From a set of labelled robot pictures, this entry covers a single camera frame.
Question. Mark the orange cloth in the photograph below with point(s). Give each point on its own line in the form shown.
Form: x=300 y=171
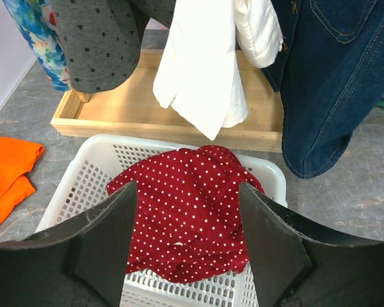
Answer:
x=17 y=158

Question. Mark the grey dotted skirt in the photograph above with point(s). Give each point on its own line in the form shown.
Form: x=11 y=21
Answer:
x=101 y=40

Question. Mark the dark blue denim skirt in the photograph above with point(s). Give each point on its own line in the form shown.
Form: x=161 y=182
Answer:
x=329 y=74

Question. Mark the wooden clothes rack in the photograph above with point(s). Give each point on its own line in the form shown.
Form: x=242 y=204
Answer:
x=132 y=110

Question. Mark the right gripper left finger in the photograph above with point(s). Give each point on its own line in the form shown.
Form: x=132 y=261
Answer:
x=79 y=262

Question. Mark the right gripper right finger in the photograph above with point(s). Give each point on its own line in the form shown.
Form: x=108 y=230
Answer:
x=298 y=262

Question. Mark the red polka dot skirt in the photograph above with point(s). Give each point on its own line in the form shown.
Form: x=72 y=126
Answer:
x=188 y=226

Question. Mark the blue floral skirt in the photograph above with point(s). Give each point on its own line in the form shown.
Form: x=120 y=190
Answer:
x=37 y=24

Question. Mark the white pleated skirt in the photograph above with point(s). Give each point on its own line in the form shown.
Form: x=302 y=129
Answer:
x=198 y=75

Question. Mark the white plastic basket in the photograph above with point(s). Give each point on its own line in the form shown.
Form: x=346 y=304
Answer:
x=84 y=184

